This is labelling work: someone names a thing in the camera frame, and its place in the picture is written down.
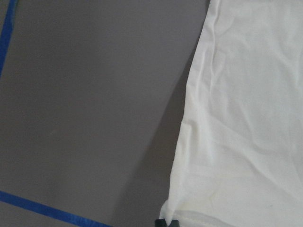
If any beige long sleeve shirt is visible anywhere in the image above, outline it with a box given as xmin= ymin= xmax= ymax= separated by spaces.
xmin=160 ymin=0 xmax=303 ymax=227

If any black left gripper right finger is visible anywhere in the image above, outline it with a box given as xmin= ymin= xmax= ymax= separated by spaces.
xmin=169 ymin=219 xmax=179 ymax=227

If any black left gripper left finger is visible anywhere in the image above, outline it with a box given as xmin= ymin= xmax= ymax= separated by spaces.
xmin=154 ymin=219 xmax=168 ymax=227

